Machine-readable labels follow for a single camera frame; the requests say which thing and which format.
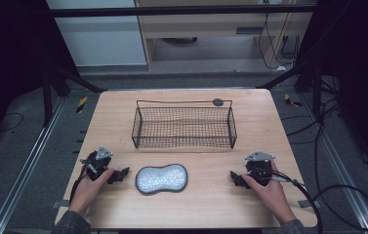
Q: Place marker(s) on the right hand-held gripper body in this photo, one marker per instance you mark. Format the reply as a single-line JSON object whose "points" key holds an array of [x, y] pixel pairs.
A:
{"points": [[259, 167]]}

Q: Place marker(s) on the black metal stand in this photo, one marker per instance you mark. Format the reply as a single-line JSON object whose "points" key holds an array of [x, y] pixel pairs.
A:
{"points": [[58, 87], [305, 76]]}

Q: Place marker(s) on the yellow black striped marker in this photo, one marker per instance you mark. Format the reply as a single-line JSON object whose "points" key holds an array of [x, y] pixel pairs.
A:
{"points": [[81, 104], [291, 101]]}

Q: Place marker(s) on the aluminium floor rail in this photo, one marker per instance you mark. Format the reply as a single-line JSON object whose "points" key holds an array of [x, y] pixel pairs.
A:
{"points": [[25, 165], [341, 162]]}

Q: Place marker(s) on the person's right hand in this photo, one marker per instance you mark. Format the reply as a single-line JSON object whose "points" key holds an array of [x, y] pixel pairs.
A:
{"points": [[271, 196]]}

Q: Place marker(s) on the person's left hand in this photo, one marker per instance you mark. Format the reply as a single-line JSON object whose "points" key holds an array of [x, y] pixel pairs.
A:
{"points": [[89, 191]]}

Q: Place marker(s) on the black horizontal frame bar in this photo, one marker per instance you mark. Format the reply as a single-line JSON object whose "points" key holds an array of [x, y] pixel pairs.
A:
{"points": [[181, 10]]}

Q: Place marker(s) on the white cabinet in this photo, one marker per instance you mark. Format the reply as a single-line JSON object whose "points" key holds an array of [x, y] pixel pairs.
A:
{"points": [[97, 35]]}

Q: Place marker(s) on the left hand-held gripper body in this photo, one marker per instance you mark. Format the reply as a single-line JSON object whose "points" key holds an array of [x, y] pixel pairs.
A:
{"points": [[97, 163]]}

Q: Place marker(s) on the silver scouring sponge pad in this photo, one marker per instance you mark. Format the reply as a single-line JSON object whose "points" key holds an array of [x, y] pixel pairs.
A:
{"points": [[161, 178]]}

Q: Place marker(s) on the wooden desk cabinet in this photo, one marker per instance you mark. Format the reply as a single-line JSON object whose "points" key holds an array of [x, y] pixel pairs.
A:
{"points": [[204, 29]]}

